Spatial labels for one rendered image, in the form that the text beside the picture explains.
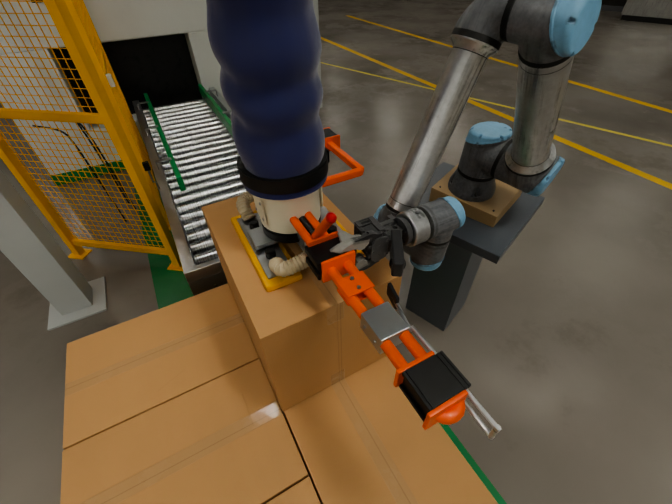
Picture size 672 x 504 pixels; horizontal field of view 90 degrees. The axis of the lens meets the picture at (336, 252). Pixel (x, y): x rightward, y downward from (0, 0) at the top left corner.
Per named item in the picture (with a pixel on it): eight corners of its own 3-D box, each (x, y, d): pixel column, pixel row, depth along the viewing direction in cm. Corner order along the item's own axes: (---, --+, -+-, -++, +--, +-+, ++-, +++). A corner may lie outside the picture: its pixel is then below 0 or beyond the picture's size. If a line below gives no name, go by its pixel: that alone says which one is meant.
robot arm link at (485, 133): (471, 153, 144) (484, 113, 131) (509, 170, 135) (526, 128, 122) (450, 167, 137) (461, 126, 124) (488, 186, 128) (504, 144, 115)
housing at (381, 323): (358, 327, 66) (358, 313, 63) (387, 313, 68) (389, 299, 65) (378, 356, 61) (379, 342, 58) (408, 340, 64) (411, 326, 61)
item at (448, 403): (392, 384, 57) (395, 369, 54) (427, 364, 60) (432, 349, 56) (424, 431, 52) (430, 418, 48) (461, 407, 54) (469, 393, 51)
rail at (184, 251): (140, 123, 302) (131, 101, 289) (147, 121, 304) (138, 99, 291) (196, 301, 154) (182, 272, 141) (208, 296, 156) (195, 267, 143)
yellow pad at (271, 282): (231, 222, 108) (227, 209, 105) (261, 213, 112) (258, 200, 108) (267, 293, 86) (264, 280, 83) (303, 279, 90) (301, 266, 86)
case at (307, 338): (228, 284, 142) (200, 206, 115) (313, 252, 156) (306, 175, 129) (282, 412, 103) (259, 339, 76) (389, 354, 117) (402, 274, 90)
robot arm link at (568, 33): (518, 154, 132) (540, -49, 67) (563, 173, 123) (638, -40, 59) (493, 185, 133) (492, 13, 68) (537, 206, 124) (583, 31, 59)
